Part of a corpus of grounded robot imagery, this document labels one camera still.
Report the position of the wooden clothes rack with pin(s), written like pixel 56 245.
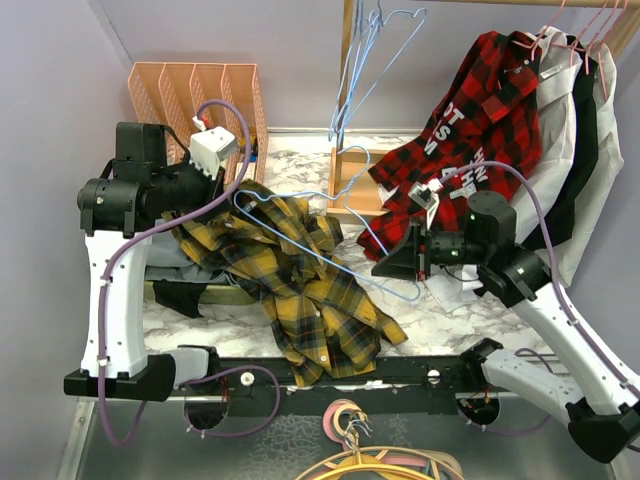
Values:
pixel 351 196

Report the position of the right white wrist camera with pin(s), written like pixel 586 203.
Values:
pixel 426 195

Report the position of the red black plaid shirt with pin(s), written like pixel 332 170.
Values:
pixel 488 116

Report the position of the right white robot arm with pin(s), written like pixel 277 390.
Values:
pixel 599 404

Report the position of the black mounting rail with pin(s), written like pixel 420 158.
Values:
pixel 400 384

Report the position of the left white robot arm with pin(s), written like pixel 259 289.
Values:
pixel 136 187

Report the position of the black hanging shirt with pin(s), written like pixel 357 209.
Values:
pixel 562 217

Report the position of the blue wire hangers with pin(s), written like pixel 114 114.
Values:
pixel 361 32

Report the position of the yellow plaid shirt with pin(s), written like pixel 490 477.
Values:
pixel 282 255

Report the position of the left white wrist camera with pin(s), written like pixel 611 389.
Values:
pixel 210 148

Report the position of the pink wire hangers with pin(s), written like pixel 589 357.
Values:
pixel 616 31

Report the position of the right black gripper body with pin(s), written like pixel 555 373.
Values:
pixel 455 247

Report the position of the pile of coloured hangers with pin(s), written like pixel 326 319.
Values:
pixel 344 422

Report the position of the green plastic laundry bin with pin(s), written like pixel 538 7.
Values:
pixel 215 294

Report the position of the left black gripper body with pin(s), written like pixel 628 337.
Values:
pixel 190 190

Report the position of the white hanging shirt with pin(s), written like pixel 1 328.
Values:
pixel 590 201

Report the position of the black shirt in bin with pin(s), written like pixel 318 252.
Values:
pixel 181 297

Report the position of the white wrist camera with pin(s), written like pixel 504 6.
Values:
pixel 426 195
pixel 210 148

